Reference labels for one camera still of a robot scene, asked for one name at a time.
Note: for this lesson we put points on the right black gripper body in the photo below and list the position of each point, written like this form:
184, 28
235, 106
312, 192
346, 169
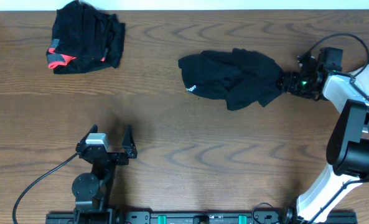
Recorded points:
299, 85

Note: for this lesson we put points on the black base rail green clamps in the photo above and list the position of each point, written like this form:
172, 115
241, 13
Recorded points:
268, 217

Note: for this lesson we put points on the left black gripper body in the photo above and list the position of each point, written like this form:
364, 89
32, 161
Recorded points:
120, 161

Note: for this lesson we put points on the folded black garment orange trim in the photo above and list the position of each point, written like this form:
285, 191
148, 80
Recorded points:
84, 40

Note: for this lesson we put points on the black shirt with white logo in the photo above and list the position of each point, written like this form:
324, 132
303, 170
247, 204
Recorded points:
239, 77

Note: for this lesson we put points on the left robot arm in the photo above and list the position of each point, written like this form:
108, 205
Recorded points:
92, 190

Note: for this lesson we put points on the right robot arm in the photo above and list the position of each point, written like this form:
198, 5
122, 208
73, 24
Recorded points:
347, 150

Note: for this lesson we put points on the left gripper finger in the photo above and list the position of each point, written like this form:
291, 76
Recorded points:
128, 143
93, 130

